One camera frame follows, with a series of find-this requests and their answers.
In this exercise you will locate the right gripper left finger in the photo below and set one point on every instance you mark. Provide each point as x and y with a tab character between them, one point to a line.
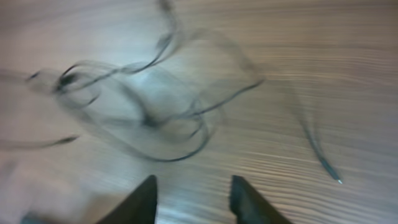
139	207

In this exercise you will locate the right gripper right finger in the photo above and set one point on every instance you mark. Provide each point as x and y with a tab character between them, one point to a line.
250	207

